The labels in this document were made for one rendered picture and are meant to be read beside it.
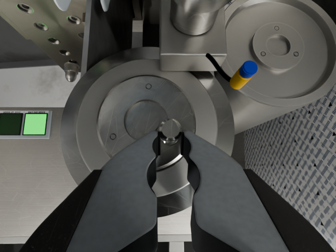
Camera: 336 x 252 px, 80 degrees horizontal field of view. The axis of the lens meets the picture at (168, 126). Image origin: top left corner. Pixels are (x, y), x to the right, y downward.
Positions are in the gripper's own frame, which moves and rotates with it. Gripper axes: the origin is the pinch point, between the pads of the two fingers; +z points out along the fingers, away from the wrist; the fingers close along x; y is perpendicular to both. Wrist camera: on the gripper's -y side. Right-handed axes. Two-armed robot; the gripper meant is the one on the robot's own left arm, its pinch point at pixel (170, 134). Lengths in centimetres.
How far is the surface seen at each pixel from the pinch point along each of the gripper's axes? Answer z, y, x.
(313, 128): 8.0, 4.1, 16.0
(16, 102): 222, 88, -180
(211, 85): 6.4, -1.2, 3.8
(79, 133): 3.0, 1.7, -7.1
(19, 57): 247, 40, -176
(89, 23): 11.0, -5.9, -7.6
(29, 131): 31.8, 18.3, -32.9
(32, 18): 29.7, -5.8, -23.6
